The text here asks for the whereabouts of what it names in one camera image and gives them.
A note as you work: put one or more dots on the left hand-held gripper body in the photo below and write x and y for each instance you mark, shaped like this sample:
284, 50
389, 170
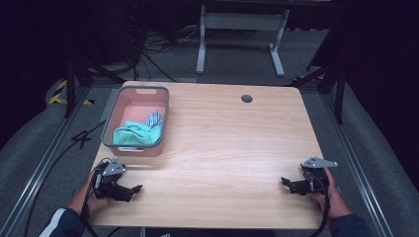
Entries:
113, 191

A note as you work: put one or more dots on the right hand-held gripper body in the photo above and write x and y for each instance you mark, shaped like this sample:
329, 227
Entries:
311, 182

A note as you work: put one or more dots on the person's right hand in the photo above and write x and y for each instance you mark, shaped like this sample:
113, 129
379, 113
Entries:
334, 200

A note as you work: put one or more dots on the person's left hand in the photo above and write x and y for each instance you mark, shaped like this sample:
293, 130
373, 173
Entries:
86, 202

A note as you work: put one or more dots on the teal cloth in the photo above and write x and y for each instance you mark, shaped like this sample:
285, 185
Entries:
136, 134

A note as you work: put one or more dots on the black tape floor mark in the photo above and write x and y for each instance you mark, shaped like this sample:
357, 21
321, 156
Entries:
81, 138

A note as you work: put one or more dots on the blue white striped cloth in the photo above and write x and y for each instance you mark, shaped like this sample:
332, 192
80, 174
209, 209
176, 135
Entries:
153, 119

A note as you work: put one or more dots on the pink basket with grey rim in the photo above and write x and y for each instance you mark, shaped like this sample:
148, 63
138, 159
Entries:
131, 105

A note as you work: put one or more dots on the black metal stand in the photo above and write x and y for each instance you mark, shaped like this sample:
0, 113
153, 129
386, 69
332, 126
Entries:
339, 92
70, 85

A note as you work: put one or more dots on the yellow black floor tape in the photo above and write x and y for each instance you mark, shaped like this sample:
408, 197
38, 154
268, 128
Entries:
57, 95

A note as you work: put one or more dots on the aluminium floor rail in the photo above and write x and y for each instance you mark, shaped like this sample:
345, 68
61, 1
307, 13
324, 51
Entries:
39, 171
357, 164

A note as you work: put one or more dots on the grey metal desk frame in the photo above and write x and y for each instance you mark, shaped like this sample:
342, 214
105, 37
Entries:
242, 21

